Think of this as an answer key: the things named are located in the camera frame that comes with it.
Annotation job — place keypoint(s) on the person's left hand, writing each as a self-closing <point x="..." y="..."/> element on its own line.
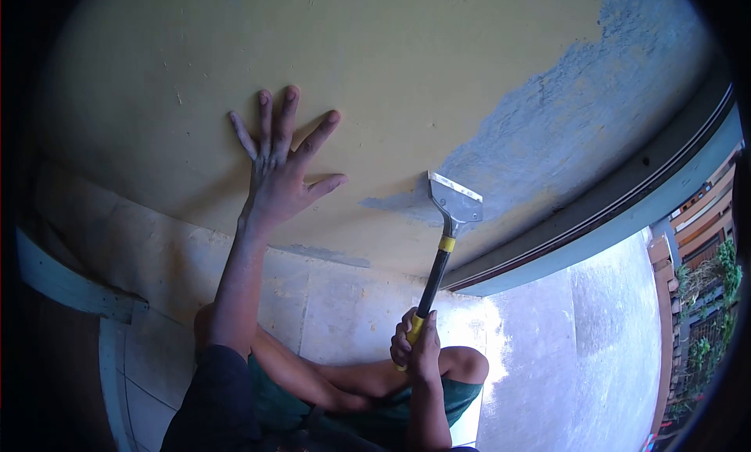
<point x="274" y="182"/>

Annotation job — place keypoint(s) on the person's right hand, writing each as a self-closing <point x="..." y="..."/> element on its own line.
<point x="425" y="352"/>

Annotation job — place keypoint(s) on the person's left index finger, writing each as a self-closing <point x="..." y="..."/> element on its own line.
<point x="317" y="133"/>

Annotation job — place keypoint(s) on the person's left middle finger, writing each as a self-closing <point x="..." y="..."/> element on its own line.
<point x="286" y="120"/>

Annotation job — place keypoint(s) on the person's right fingers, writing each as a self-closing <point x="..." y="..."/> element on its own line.
<point x="400" y="337"/>

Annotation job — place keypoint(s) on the person's left little finger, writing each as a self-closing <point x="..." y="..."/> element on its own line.
<point x="244" y="136"/>

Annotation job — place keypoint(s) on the person's left ring finger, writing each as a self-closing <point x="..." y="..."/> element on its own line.
<point x="265" y="123"/>

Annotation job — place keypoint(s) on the person's left thumb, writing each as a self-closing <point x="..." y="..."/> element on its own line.
<point x="326" y="184"/>

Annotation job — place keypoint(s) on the person's right thumb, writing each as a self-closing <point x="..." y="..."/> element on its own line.
<point x="432" y="329"/>

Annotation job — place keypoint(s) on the person's legs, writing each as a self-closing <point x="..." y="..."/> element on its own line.
<point x="293" y="370"/>

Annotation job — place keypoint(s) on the person's body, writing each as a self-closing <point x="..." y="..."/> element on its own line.
<point x="211" y="405"/>

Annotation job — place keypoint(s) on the pale wooden beam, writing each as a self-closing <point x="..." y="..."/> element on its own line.
<point x="64" y="279"/>

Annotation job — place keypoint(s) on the orange brick building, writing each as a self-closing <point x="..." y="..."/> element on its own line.
<point x="701" y="217"/>

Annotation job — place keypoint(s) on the green plants on fence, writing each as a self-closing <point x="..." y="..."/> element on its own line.
<point x="727" y="270"/>

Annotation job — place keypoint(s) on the dark door frame rail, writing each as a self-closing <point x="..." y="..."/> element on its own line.
<point x="586" y="217"/>

